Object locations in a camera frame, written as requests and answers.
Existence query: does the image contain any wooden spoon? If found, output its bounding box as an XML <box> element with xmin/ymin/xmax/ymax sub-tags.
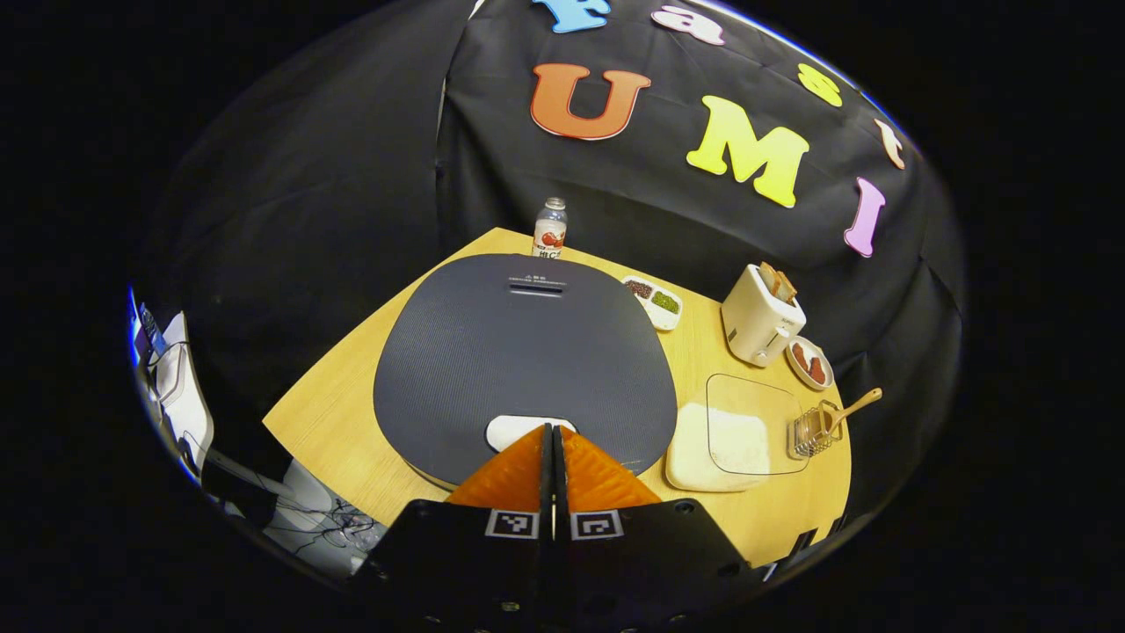
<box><xmin>804</xmin><ymin>388</ymin><xmax>883</xmax><ymax>440</ymax></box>

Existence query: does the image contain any metal wire chopstick holder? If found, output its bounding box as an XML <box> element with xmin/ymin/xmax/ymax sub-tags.
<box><xmin>787</xmin><ymin>400</ymin><xmax>845</xmax><ymax>460</ymax></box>

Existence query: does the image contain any dark grey rice cooker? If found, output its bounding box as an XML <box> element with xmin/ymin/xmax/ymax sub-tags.
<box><xmin>373</xmin><ymin>253</ymin><xmax>679</xmax><ymax>491</ymax></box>

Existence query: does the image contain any clear plastic drink bottle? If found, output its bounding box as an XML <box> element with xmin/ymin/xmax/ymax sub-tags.
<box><xmin>532</xmin><ymin>197</ymin><xmax>569</xmax><ymax>260</ymax></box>

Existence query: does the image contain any white sectioned bean dish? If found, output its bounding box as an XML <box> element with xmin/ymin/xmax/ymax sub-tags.
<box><xmin>621</xmin><ymin>275</ymin><xmax>684</xmax><ymax>332</ymax></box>

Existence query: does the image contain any white round plate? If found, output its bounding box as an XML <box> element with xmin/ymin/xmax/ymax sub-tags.
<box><xmin>785</xmin><ymin>335</ymin><xmax>835</xmax><ymax>391</ymax></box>

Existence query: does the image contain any white object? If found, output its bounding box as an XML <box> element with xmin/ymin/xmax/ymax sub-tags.
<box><xmin>158</xmin><ymin>312</ymin><xmax>215</xmax><ymax>471</ymax></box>

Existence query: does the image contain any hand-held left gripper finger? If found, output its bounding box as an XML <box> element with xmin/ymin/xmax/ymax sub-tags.
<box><xmin>555</xmin><ymin>425</ymin><xmax>766</xmax><ymax>633</ymax></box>
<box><xmin>352</xmin><ymin>425</ymin><xmax>555</xmax><ymax>633</ymax></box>

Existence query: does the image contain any white toaster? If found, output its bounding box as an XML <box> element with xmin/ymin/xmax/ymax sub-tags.
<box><xmin>721</xmin><ymin>262</ymin><xmax>807</xmax><ymax>367</ymax></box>

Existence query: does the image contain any clear container of rice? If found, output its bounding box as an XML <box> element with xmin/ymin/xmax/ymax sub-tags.
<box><xmin>665</xmin><ymin>374</ymin><xmax>809</xmax><ymax>493</ymax></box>

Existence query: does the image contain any computer screen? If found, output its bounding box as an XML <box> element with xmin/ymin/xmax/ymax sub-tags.
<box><xmin>127</xmin><ymin>286</ymin><xmax>168</xmax><ymax>370</ymax></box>

